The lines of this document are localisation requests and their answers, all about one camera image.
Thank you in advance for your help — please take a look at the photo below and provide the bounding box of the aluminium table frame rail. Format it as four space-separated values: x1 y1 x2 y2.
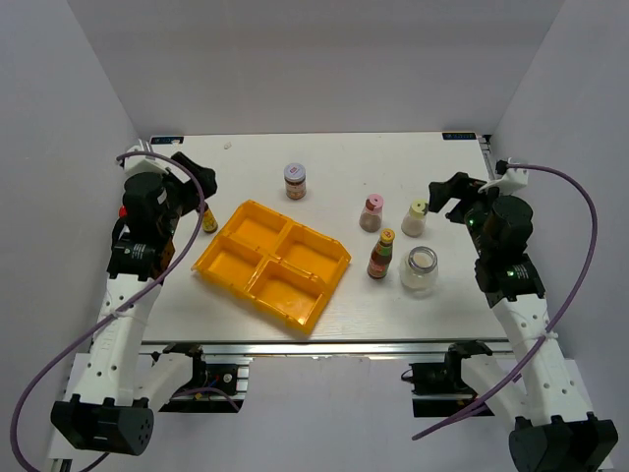
140 339 515 359

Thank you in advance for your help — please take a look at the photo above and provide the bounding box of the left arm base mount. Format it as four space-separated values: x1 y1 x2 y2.
150 344 249 413

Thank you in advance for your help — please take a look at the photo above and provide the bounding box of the purple cable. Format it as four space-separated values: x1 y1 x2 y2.
9 150 206 472
411 164 599 442

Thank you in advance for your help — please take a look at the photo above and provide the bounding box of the clear glass jar steel lid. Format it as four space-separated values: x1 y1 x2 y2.
399 246 438 293

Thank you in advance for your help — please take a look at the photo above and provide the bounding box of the pink-lid spice shaker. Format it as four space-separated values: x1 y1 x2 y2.
359 194 384 232

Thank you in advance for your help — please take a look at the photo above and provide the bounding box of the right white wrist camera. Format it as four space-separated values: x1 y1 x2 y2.
479 158 528 195

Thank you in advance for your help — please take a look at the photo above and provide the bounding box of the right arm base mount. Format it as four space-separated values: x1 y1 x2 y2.
400 340 492 418

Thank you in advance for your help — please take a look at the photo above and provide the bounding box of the right blue table label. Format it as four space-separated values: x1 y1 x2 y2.
441 132 477 141

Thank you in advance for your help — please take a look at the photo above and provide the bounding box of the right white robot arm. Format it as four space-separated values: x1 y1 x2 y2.
415 171 618 471

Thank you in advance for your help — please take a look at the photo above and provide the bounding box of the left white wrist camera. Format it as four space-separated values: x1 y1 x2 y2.
120 140 167 177

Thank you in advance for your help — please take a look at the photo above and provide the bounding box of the red-label sauce bottle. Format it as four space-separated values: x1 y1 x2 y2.
367 228 395 279

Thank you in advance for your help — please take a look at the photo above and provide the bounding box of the small yellow-label dark bottle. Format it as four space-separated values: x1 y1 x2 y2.
201 204 218 234

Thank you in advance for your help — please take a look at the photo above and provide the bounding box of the blue table label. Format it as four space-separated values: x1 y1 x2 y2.
149 136 184 146
441 132 477 141

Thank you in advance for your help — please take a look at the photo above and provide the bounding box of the yellow-lid spice shaker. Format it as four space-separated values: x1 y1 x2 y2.
401 200 429 238

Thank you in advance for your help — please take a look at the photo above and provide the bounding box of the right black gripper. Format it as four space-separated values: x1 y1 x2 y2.
428 172 511 258

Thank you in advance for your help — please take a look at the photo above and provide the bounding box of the white-lid sauce jar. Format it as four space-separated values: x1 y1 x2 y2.
283 163 307 200

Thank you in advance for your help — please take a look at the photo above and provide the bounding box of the left blue table label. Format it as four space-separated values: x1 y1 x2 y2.
149 136 184 146

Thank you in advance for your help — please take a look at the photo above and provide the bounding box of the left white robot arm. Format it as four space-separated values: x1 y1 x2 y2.
50 151 217 456

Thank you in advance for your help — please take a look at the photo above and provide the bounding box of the yellow four-compartment plastic tray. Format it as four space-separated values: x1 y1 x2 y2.
192 200 351 334

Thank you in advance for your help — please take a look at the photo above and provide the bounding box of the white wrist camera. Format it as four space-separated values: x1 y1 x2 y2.
479 158 528 195
120 140 167 177

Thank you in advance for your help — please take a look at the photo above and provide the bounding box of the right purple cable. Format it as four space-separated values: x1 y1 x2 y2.
411 164 599 442

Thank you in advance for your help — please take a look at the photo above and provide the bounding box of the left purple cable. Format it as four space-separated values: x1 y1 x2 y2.
9 150 206 472

